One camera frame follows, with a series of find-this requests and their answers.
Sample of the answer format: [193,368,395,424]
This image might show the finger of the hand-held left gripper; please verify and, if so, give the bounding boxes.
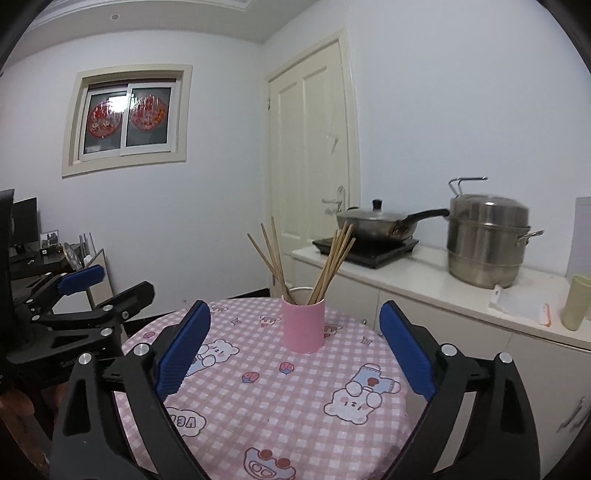
[14,264,106,324]
[32,281,156,334]

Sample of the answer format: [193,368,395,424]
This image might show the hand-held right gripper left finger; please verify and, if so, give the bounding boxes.
[50,299,212,480]

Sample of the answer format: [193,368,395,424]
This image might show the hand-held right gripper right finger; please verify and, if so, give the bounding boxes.
[379,300,541,480]

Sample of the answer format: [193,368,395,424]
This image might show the pink cup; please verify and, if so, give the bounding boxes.
[281,286,325,354]

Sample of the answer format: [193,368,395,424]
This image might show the bunch of wooden chopsticks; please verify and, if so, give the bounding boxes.
[247,216,357,306]

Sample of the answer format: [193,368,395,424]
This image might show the round silver mirror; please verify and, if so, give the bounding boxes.
[64,242,86,273]

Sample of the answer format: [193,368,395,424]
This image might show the dark desk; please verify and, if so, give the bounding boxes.
[9,251,75,282]

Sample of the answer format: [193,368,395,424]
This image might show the white counter cabinet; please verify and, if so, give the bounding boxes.
[291,242,591,480]

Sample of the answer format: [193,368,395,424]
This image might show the black computer monitor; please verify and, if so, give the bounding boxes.
[11,198,38,247]

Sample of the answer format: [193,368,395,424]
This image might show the black induction cooktop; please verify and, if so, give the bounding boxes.
[313,235,420,269]

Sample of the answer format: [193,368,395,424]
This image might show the pink checked bear tablecloth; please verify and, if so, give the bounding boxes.
[113,298,411,480]

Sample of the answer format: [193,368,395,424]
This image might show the cream framed window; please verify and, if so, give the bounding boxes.
[62,64,194,178]

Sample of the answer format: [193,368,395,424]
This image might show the steel steamer pot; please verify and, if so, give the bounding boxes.
[447,176,544,290]

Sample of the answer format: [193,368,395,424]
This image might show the glass wok lid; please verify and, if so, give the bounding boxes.
[337,199,406,221]

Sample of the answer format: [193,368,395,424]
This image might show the red round window decoration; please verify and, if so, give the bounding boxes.
[130,95,168,131]
[88,102,123,138]

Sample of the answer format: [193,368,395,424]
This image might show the pale green cup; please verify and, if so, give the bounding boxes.
[562,274,591,332]

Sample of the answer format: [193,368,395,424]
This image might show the white appliance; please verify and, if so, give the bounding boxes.
[567,196,591,319]

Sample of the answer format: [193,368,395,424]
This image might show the cream panel door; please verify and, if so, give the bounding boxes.
[264,30,362,296]

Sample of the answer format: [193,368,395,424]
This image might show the steel wok black handle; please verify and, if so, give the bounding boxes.
[336,208,450,243]

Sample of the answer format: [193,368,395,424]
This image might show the cream door handle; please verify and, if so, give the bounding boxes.
[322,185,346,214]

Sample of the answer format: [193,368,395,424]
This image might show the silver cabinet handle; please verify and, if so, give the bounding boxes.
[556,399,585,435]

